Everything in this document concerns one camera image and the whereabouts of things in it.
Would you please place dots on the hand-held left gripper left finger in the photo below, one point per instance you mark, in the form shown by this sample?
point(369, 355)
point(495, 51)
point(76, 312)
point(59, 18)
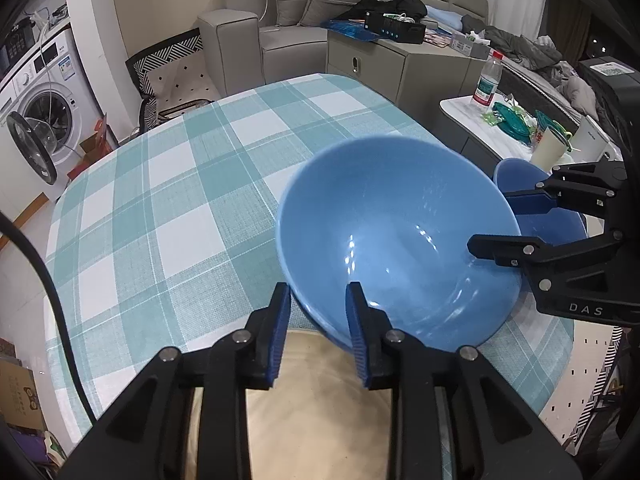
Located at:
point(280, 340)

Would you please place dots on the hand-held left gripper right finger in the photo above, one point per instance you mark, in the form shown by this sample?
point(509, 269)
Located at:
point(357, 335)

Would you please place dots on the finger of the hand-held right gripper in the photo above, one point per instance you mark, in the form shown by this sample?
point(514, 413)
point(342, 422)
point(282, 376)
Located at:
point(530, 202)
point(520, 250)

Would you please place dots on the blue bowl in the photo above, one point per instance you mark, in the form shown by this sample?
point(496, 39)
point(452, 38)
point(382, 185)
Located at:
point(400, 220)
point(525, 172)

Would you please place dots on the cream round plate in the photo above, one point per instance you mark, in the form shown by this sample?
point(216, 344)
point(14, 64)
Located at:
point(320, 420)

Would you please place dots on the white cup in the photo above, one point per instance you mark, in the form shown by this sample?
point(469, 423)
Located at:
point(547, 147)

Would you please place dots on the green plastic packaging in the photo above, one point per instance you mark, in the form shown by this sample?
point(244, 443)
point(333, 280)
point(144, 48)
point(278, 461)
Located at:
point(510, 120)

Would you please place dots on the white electric kettle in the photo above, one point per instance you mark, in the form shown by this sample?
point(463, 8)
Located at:
point(590, 140)

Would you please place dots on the white side table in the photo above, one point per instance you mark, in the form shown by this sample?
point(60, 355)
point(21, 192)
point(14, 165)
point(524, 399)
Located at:
point(460, 110)

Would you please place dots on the clear plastic bottle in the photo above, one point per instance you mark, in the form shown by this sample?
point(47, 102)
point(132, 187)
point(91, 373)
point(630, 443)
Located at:
point(487, 80)

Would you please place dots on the dark clothes pile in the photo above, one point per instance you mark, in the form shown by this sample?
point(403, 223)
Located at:
point(525, 45)

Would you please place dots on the tissue box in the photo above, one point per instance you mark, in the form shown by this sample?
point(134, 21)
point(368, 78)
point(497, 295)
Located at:
point(470, 45)

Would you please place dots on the teal checked tablecloth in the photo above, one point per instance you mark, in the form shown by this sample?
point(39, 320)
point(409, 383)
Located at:
point(150, 210)

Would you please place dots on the grey low cabinet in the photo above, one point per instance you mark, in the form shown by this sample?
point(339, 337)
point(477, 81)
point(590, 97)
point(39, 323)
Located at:
point(380, 70)

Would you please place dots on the black electronic box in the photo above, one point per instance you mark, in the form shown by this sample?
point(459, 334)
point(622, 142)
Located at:
point(395, 27)

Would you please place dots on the black jacket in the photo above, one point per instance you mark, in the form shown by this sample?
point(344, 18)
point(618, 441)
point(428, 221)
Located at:
point(390, 4)

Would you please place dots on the blue plastic bag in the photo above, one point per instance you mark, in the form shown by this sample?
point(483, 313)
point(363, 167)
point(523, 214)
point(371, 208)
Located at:
point(350, 28)

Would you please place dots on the brown cardboard box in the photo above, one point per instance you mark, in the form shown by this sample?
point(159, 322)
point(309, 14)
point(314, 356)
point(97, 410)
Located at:
point(20, 395)

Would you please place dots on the small open cardboard box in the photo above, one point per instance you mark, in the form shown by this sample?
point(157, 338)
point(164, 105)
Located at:
point(92, 145)

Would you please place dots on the purple bag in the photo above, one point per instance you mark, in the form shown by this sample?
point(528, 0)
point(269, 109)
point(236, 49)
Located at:
point(22, 455)

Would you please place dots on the grey sofa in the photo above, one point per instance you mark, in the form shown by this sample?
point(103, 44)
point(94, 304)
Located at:
point(235, 45)

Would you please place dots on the black white patterned chair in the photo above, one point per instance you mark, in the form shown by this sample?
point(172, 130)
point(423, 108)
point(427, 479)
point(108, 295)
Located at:
point(165, 55)

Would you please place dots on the white washing machine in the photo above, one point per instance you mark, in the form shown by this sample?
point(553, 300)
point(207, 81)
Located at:
point(55, 90)

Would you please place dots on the black pressure cooker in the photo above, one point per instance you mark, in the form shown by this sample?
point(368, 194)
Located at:
point(12, 45)

